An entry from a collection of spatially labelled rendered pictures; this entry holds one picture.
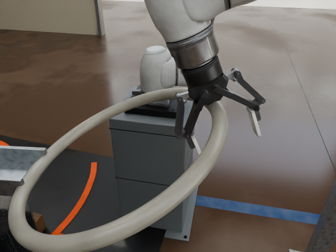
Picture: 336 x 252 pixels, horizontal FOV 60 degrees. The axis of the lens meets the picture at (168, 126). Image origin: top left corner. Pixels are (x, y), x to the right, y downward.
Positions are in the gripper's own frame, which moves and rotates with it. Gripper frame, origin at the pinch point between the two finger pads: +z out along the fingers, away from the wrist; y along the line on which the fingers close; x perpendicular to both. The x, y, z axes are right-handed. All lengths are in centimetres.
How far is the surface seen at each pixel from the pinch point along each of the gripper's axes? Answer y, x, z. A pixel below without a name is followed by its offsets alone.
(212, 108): 0.9, 2.0, -10.6
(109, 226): 22.6, 23.2, -10.8
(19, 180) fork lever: 45.0, 0.3, -12.0
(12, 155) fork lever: 51, -12, -13
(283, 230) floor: -21, -70, 129
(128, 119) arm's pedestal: 34, -79, 19
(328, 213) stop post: -36, -37, 85
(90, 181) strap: 92, -128, 75
